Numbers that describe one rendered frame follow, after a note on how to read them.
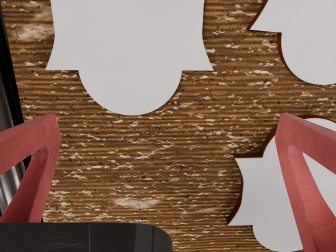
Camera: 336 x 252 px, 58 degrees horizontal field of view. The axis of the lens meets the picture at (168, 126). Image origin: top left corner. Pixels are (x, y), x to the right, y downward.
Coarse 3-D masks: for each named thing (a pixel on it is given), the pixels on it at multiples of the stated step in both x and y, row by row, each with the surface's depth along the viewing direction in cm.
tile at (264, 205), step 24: (312, 120) 26; (264, 144) 27; (240, 168) 28; (264, 168) 28; (312, 168) 28; (240, 192) 29; (264, 192) 29; (240, 216) 30; (264, 216) 30; (288, 216) 30; (264, 240) 31; (288, 240) 31
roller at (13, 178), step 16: (0, 48) 27; (0, 64) 27; (0, 80) 27; (0, 96) 27; (0, 112) 28; (16, 112) 29; (0, 128) 28; (0, 176) 30; (16, 176) 30; (0, 192) 31; (0, 208) 32
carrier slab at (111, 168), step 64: (0, 0) 22; (256, 0) 23; (256, 64) 25; (64, 128) 26; (128, 128) 27; (192, 128) 27; (256, 128) 27; (64, 192) 29; (128, 192) 29; (192, 192) 30
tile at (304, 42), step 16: (272, 0) 22; (288, 0) 22; (304, 0) 22; (320, 0) 22; (256, 16) 23; (272, 16) 22; (288, 16) 22; (304, 16) 23; (320, 16) 23; (288, 32) 23; (304, 32) 23; (320, 32) 23; (288, 48) 23; (304, 48) 23; (320, 48) 24; (288, 64) 24; (304, 64) 24; (320, 64) 24; (304, 80) 25; (320, 80) 25
